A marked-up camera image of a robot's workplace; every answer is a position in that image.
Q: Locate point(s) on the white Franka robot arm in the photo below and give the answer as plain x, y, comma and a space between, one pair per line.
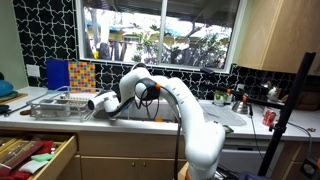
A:
186, 103

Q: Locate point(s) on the orange sponge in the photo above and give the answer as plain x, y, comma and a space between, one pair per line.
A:
159, 120

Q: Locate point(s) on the curved steel faucet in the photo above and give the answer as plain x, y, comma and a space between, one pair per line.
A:
139, 64

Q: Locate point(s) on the white pot with plant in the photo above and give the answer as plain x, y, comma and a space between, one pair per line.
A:
221, 98

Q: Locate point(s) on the white framed window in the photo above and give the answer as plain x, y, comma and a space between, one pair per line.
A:
123, 33

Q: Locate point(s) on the grey drying mat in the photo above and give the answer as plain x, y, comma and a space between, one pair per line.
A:
226, 116

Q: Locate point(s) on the small metal cabinet knob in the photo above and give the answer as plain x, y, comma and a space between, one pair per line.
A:
133, 163
143, 163

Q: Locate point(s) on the wooden base cabinet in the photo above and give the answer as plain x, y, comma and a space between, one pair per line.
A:
110, 146

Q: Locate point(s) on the green and black sponge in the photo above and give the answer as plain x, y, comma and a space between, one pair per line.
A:
228, 129

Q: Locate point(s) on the multicoloured checked cutting board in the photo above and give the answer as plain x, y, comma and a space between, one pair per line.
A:
82, 76

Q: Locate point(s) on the wooden robot stand top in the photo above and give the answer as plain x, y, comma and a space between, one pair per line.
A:
183, 173

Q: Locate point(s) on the blue cutting board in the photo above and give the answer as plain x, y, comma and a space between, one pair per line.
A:
57, 74

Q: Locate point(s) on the white dishwasher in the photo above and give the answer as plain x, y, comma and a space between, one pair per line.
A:
243, 156

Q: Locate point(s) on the red soda can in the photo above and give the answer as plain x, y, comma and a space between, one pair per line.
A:
269, 117

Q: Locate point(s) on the white ceramic figurine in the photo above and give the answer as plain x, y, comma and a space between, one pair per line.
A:
274, 93

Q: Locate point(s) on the open wooden drawer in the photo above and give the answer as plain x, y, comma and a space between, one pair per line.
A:
63, 156

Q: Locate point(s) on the dark blue bin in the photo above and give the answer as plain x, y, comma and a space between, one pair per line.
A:
251, 176

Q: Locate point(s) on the red cloth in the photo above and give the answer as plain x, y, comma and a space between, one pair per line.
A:
45, 146

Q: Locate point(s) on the wooden upper cabinet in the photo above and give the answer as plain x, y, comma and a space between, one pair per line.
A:
283, 30

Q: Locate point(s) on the flat wooden board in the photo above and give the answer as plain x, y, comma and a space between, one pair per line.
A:
15, 97

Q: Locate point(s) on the white folded cloth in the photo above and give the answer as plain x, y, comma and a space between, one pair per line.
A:
33, 166

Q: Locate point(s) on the brown wooden box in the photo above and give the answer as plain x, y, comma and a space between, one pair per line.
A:
308, 100

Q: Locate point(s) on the light wood side cabinet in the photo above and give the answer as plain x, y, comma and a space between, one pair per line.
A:
296, 160

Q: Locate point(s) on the teal ceramic pot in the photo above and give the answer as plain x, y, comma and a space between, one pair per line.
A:
6, 89

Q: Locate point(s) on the dark red cutlery tray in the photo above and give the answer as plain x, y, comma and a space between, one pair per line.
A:
20, 156

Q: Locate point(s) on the black and orange device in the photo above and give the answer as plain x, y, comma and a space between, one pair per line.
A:
310, 168

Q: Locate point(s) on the white wall outlet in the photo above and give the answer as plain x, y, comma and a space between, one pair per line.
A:
33, 70

